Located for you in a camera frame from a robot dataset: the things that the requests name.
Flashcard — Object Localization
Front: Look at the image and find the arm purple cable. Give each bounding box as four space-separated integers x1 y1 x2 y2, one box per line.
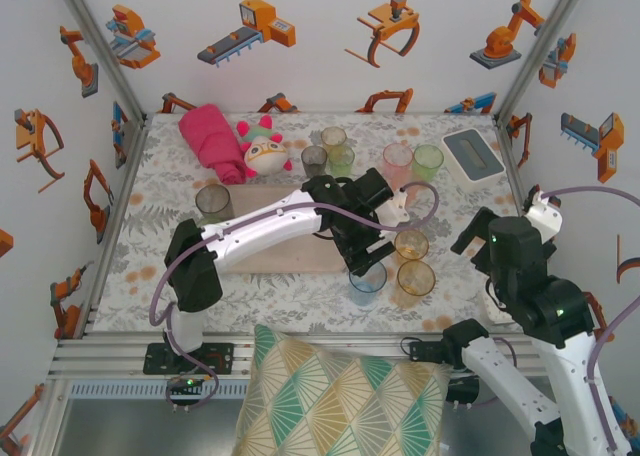
444 185 640 456
149 181 441 413

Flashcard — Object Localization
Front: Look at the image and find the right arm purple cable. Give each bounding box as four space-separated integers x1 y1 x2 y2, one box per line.
444 185 640 456

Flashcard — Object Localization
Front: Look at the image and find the slotted grey cable duct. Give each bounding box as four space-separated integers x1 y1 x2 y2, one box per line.
67 381 251 400

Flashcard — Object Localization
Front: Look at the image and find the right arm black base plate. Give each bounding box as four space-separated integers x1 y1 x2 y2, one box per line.
407 339 501 377

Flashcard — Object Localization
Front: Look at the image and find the small board with green light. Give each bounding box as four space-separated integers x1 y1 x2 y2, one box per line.
166 375 207 396

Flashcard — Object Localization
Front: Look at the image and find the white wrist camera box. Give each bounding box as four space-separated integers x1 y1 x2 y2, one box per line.
522 188 564 242
375 188 412 228

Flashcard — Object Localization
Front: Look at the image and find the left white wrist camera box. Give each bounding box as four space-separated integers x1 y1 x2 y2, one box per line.
375 188 412 228

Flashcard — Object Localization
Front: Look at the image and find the blue translucent plastic cup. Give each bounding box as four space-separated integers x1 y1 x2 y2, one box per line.
348 260 389 307

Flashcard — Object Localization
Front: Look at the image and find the pink rolled towel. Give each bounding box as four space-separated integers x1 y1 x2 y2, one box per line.
178 103 247 186

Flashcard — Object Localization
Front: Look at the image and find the small black controller box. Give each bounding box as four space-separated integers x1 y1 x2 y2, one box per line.
444 375 481 407

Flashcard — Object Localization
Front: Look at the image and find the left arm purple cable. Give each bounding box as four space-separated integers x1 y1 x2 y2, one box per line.
149 181 441 413

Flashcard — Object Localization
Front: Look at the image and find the aluminium side rail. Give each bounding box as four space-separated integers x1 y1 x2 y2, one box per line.
82 115 151 338
493 115 539 212

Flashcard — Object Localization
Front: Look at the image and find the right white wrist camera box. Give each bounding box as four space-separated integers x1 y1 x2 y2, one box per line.
522 188 564 242

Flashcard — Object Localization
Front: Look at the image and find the beige rectangular tray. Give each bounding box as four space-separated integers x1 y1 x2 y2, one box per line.
219 183 351 276

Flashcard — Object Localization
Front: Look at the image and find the white pink plush toy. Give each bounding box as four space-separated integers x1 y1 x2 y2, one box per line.
236 114 295 179

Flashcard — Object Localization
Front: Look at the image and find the amber translucent plastic cup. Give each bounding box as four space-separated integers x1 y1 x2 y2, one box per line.
396 259 437 310
320 126 348 152
393 228 430 267

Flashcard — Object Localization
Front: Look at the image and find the pink translucent plastic cup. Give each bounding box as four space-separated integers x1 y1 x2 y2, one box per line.
382 143 415 187

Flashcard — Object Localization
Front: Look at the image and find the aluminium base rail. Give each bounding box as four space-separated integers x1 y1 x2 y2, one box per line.
47 331 594 383

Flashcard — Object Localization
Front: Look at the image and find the white grey tissue box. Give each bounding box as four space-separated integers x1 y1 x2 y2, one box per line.
442 129 507 193

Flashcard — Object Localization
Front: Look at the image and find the floral printed tablecloth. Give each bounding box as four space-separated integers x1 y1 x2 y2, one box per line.
92 111 557 335

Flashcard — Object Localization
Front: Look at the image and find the teal yellow patterned pillow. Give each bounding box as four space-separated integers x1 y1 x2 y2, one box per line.
233 324 454 456

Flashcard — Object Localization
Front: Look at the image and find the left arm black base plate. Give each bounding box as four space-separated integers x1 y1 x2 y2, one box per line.
143 342 236 376

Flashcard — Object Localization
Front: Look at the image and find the grey translucent plastic cup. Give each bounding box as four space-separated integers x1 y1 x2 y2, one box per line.
300 145 329 180
194 184 235 222

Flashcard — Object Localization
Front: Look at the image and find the aluminium frame post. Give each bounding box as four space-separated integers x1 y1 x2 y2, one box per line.
49 0 149 122
496 0 594 122

